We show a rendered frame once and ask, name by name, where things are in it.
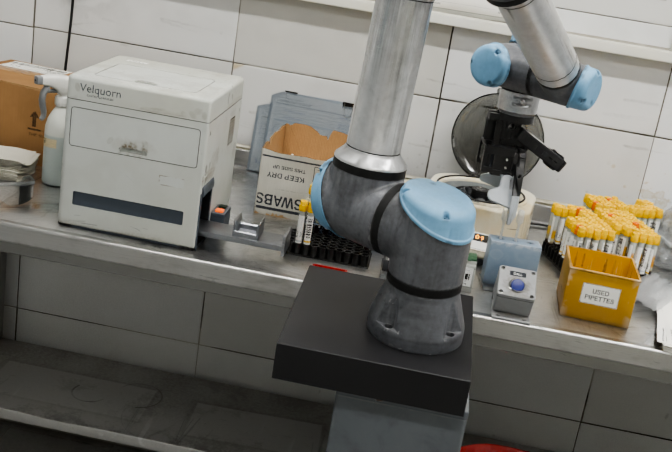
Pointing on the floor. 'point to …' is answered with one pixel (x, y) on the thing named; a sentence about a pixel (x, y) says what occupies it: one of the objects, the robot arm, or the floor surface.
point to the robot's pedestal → (391, 427)
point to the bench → (47, 378)
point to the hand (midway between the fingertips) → (505, 214)
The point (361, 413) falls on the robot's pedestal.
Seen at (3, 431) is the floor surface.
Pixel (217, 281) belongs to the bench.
